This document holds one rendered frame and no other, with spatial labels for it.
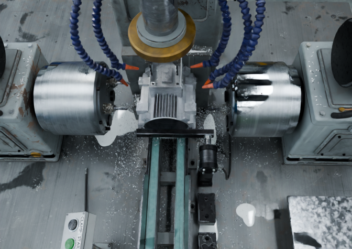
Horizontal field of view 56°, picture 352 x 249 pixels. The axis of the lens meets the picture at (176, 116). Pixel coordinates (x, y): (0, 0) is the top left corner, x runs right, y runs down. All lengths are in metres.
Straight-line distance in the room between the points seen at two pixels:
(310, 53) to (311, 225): 0.54
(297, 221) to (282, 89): 0.42
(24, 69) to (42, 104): 0.13
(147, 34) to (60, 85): 0.35
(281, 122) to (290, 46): 0.64
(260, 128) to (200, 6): 0.43
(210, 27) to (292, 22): 0.64
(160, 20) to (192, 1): 0.29
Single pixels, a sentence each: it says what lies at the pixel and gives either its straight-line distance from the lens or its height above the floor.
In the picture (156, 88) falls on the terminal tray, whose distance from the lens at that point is 1.03.
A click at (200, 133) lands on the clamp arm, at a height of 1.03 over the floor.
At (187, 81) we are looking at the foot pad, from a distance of 1.11.
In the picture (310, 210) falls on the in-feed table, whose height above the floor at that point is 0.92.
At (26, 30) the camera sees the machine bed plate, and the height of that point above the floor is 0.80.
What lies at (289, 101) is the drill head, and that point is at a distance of 1.03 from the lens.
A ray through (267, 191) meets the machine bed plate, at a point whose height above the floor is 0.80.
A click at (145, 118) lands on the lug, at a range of 1.03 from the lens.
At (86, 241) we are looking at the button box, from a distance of 0.98.
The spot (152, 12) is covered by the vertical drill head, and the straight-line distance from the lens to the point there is 0.80.
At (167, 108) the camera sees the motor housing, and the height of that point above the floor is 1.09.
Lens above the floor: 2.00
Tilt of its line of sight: 62 degrees down
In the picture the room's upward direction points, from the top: 4 degrees counter-clockwise
